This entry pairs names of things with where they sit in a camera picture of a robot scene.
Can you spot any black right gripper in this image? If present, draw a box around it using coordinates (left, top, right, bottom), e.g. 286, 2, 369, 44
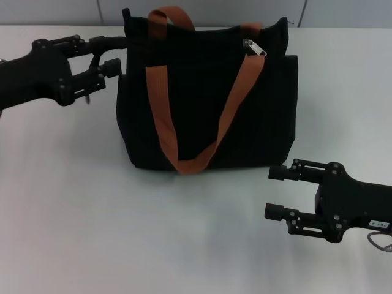
264, 158, 392, 244

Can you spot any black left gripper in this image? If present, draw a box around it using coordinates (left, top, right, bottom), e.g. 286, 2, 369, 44
0, 35, 127, 113

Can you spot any black bag with orange handles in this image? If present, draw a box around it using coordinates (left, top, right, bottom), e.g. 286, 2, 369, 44
116, 8, 300, 176

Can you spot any silver zipper pull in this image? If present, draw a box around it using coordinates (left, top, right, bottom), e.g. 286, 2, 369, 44
243, 38, 268, 58

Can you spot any right gripper cable with connector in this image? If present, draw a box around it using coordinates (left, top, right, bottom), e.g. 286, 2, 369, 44
366, 230, 392, 253

